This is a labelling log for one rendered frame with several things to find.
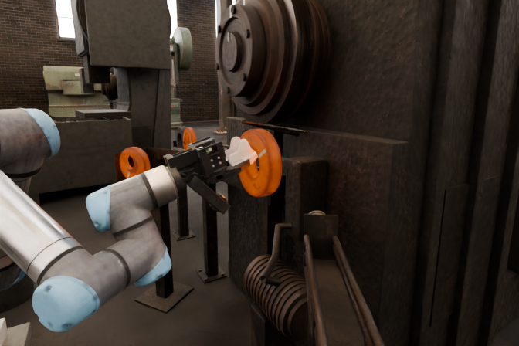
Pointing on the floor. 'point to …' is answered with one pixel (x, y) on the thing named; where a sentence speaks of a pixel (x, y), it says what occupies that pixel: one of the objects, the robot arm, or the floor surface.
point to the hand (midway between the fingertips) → (256, 154)
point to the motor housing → (276, 304)
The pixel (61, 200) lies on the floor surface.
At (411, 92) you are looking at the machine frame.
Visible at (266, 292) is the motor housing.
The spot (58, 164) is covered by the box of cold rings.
